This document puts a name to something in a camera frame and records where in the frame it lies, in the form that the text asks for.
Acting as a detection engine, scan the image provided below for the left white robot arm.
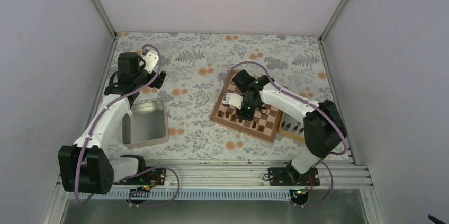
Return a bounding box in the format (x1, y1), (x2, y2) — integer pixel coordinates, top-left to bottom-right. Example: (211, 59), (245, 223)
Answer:
(58, 50), (165, 194)

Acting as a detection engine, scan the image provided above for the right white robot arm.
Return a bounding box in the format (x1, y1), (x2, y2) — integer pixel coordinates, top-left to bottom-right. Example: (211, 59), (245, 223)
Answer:
(222, 70), (348, 185)

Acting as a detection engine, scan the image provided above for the yellow tin with dark pieces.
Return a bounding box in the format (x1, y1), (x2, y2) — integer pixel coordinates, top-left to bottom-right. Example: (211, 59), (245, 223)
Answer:
(277, 112), (305, 143)

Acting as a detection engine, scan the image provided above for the wooden chessboard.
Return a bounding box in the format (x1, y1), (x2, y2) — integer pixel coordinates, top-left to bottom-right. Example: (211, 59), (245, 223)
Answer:
(210, 70), (283, 143)

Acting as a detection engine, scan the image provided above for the empty silver metal tin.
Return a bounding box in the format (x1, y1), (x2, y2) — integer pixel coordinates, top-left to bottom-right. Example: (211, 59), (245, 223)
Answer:
(122, 99), (170, 149)

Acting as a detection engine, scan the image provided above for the floral patterned table mat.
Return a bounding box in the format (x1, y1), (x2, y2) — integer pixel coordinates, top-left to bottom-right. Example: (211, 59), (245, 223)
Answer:
(108, 32), (332, 162)

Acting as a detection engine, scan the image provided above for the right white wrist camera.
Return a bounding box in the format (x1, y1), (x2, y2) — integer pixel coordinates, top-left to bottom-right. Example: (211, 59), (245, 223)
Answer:
(222, 92), (244, 109)

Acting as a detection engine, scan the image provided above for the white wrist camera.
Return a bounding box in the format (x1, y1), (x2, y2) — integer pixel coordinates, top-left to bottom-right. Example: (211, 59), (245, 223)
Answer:
(142, 50), (159, 74)
(222, 92), (244, 109)

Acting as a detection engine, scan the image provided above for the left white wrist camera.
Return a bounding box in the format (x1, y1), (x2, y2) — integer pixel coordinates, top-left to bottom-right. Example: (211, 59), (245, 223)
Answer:
(142, 50), (159, 74)

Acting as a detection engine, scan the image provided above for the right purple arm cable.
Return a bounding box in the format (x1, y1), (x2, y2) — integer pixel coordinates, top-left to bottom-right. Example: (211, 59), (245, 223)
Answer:
(223, 61), (349, 209)

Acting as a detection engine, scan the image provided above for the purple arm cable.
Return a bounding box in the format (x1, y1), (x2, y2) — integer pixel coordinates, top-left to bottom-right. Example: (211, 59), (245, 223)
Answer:
(74, 44), (163, 207)
(223, 61), (349, 209)

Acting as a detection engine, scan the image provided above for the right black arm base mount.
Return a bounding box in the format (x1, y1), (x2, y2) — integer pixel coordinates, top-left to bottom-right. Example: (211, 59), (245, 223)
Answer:
(263, 167), (320, 205)

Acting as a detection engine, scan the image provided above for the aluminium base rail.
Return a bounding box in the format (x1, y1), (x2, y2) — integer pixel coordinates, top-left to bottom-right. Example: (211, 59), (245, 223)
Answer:
(99, 160), (373, 202)

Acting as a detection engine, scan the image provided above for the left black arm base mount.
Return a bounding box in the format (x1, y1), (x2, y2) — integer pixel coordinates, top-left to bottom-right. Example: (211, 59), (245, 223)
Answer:
(114, 168), (166, 205)

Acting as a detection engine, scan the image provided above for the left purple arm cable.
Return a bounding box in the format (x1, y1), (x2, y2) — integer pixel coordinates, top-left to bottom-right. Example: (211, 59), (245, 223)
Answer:
(74, 44), (163, 207)

